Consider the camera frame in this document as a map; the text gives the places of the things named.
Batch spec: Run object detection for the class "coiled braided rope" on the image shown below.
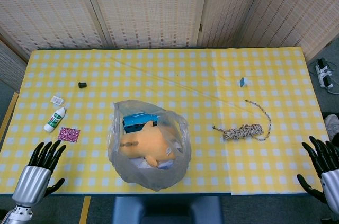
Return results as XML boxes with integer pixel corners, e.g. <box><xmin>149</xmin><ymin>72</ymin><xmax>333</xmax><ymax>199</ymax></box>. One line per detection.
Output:
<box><xmin>212</xmin><ymin>100</ymin><xmax>272</xmax><ymax>142</ymax></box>

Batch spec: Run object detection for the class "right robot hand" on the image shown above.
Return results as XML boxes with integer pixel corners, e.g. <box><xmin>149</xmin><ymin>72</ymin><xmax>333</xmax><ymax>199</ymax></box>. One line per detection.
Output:
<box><xmin>297</xmin><ymin>136</ymin><xmax>339</xmax><ymax>213</ymax></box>

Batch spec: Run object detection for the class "pink patterned card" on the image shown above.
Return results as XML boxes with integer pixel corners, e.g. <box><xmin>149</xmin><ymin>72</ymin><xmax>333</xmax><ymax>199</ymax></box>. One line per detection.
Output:
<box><xmin>57</xmin><ymin>127</ymin><xmax>81</xmax><ymax>144</ymax></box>

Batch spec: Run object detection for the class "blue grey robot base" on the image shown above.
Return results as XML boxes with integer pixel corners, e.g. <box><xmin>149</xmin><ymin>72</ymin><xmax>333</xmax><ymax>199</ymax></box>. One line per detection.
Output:
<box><xmin>112</xmin><ymin>196</ymin><xmax>225</xmax><ymax>224</ymax></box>

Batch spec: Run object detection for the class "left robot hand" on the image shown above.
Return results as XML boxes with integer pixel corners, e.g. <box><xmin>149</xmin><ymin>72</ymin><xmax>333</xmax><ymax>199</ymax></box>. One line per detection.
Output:
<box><xmin>12</xmin><ymin>140</ymin><xmax>67</xmax><ymax>207</ymax></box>

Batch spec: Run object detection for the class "translucent plastic bag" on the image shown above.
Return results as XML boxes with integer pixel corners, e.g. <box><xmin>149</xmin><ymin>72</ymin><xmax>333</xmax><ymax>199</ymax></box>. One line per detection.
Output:
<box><xmin>107</xmin><ymin>100</ymin><xmax>191</xmax><ymax>192</ymax></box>

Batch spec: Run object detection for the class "white green plastic bottle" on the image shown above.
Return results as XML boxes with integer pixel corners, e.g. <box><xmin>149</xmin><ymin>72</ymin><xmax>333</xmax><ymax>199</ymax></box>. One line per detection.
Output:
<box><xmin>43</xmin><ymin>107</ymin><xmax>67</xmax><ymax>132</ymax></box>

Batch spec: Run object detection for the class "blue plastic toy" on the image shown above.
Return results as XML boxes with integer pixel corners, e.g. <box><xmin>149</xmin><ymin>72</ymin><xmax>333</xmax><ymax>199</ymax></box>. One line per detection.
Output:
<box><xmin>122</xmin><ymin>112</ymin><xmax>159</xmax><ymax>134</ymax></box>

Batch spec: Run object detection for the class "bamboo folding screen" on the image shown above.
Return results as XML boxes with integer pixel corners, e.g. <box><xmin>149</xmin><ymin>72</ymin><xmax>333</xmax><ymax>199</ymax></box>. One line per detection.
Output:
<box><xmin>0</xmin><ymin>0</ymin><xmax>339</xmax><ymax>93</ymax></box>

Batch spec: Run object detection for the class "yellow checkered tablecloth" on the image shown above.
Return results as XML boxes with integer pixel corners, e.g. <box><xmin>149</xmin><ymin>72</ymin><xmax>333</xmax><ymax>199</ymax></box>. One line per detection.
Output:
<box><xmin>0</xmin><ymin>47</ymin><xmax>330</xmax><ymax>196</ymax></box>

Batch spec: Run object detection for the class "white power strip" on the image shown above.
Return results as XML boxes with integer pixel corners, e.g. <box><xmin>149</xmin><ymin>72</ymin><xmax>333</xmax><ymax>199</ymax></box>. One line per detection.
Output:
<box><xmin>315</xmin><ymin>58</ymin><xmax>334</xmax><ymax>88</ymax></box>

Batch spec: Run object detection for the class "orange plush toy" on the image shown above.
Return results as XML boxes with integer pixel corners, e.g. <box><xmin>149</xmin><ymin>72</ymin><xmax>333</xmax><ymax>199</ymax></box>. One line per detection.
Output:
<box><xmin>118</xmin><ymin>122</ymin><xmax>179</xmax><ymax>168</ymax></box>

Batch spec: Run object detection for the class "white shoe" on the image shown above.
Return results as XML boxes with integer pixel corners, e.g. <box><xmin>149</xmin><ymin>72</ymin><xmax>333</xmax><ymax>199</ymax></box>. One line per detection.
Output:
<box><xmin>324</xmin><ymin>114</ymin><xmax>339</xmax><ymax>142</ymax></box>

